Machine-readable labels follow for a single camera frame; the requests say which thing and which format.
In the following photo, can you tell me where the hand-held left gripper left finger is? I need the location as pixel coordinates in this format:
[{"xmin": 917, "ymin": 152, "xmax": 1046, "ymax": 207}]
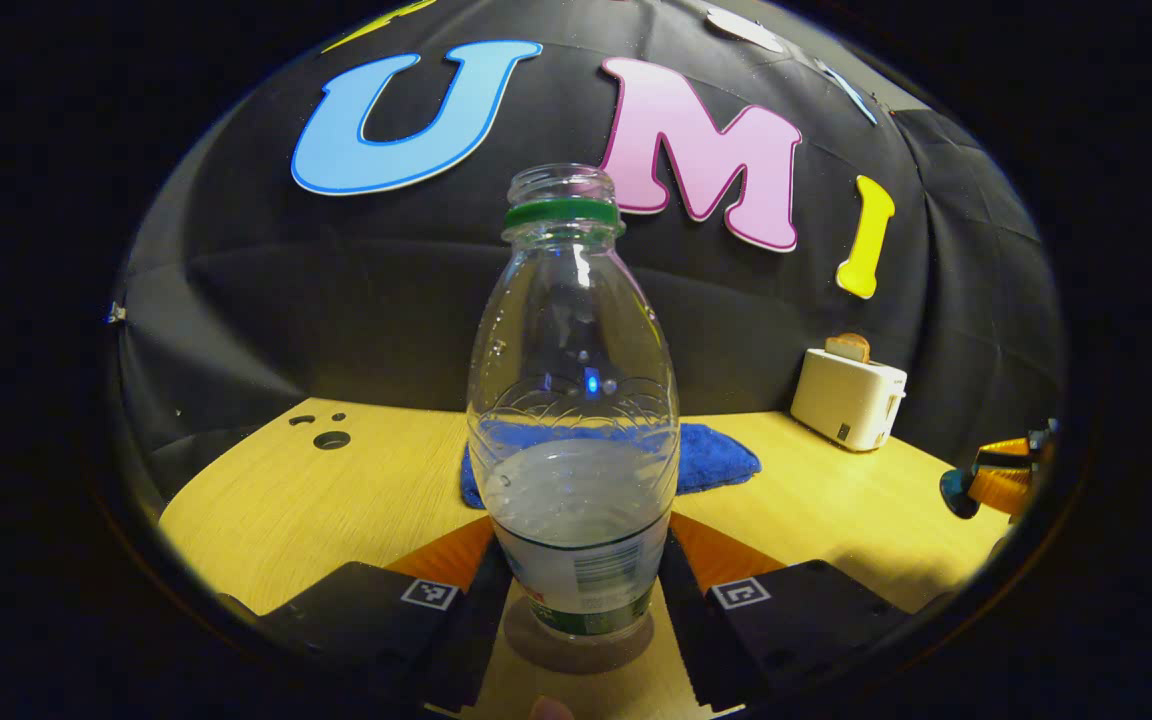
[{"xmin": 219, "ymin": 515, "xmax": 514, "ymax": 714}]

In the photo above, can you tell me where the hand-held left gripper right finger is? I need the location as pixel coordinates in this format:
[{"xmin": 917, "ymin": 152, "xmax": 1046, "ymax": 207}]
[{"xmin": 656, "ymin": 512, "xmax": 959, "ymax": 715}]

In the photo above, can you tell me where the teal teacup lid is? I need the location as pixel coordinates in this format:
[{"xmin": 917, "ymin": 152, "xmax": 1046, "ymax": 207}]
[{"xmin": 940, "ymin": 468, "xmax": 983, "ymax": 520}]

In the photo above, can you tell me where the round grey coaster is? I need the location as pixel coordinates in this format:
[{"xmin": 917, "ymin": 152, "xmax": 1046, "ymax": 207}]
[{"xmin": 503, "ymin": 595, "xmax": 656, "ymax": 674}]

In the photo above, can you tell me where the clear plastic water bottle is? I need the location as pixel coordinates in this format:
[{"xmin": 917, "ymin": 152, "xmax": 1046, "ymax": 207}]
[{"xmin": 466, "ymin": 163, "xmax": 682, "ymax": 641}]

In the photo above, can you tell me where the white toaster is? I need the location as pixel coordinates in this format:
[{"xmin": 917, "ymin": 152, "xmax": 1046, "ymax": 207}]
[{"xmin": 791, "ymin": 347, "xmax": 909, "ymax": 453}]

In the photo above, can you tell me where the blue towel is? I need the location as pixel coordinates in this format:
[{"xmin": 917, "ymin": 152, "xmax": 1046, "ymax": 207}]
[{"xmin": 459, "ymin": 420, "xmax": 763, "ymax": 511}]

